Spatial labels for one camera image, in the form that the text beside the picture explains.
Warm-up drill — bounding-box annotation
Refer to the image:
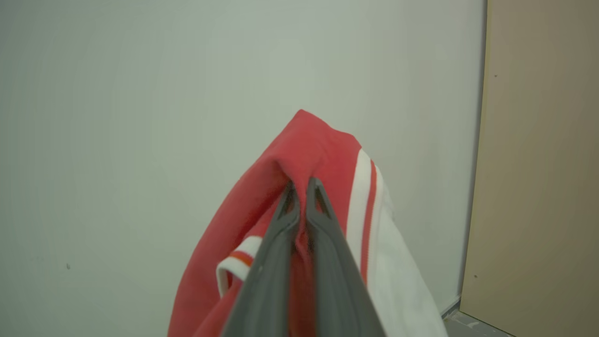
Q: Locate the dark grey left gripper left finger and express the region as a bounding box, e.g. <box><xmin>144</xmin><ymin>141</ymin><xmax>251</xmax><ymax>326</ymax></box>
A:
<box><xmin>220</xmin><ymin>180</ymin><xmax>300</xmax><ymax>337</ymax></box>

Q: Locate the beige wooden panel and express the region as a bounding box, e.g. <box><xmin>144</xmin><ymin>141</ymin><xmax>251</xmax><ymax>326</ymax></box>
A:
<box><xmin>459</xmin><ymin>0</ymin><xmax>599</xmax><ymax>337</ymax></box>

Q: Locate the red basketball jersey white trim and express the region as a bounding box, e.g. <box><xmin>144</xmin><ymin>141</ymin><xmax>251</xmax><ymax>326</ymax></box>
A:
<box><xmin>168</xmin><ymin>109</ymin><xmax>449</xmax><ymax>337</ymax></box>

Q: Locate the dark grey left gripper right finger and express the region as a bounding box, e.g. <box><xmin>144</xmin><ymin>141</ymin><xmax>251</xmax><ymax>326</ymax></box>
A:
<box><xmin>307</xmin><ymin>177</ymin><xmax>387</xmax><ymax>337</ymax></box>

